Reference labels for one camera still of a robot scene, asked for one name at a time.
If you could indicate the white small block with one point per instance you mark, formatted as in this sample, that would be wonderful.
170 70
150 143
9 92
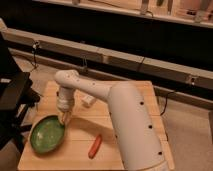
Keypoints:
88 101

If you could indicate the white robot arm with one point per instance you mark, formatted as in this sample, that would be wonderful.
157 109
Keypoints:
139 145

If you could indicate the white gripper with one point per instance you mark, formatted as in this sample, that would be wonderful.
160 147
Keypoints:
64 106

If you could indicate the green ceramic bowl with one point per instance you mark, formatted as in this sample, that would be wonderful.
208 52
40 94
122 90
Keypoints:
47 134

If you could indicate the orange carrot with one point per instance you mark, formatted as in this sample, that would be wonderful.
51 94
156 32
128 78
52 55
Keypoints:
95 147

